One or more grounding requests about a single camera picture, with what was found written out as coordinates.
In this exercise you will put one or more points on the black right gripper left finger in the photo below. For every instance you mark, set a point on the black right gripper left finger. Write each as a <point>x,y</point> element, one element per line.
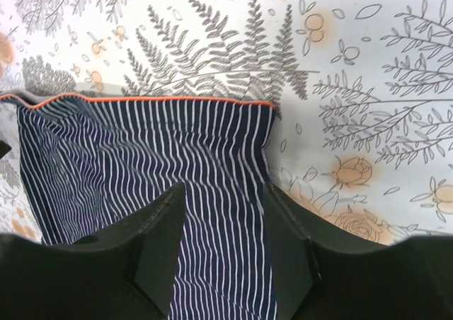
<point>125,271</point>

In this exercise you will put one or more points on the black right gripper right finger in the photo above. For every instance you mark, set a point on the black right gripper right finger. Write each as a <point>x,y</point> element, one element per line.
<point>323,272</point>

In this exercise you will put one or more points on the navy striped underwear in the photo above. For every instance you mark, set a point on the navy striped underwear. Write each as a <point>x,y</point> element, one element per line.
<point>88,162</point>

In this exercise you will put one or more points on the floral patterned table mat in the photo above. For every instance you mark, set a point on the floral patterned table mat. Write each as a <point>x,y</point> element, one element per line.
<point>362,88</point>

